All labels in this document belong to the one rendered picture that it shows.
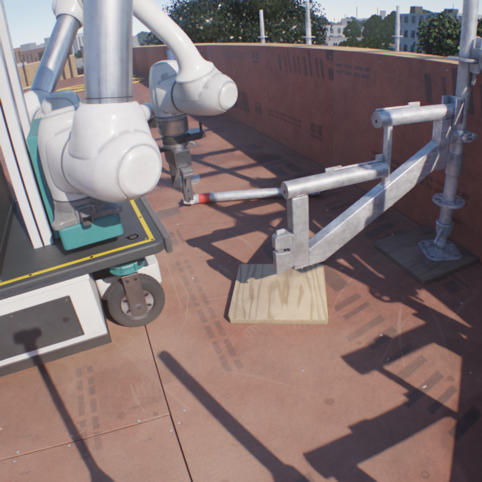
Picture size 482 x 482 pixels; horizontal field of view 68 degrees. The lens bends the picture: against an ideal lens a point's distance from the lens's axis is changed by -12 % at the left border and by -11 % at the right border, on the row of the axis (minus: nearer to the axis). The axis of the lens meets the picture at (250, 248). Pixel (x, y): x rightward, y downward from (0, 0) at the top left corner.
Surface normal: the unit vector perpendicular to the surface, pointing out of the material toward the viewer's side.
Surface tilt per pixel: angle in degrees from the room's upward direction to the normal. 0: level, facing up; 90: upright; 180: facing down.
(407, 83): 90
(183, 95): 103
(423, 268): 0
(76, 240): 90
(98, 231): 90
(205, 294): 0
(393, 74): 90
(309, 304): 0
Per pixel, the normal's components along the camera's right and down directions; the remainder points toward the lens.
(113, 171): -0.10, 0.33
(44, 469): -0.07, -0.86
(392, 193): 0.37, 0.45
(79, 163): -0.61, 0.11
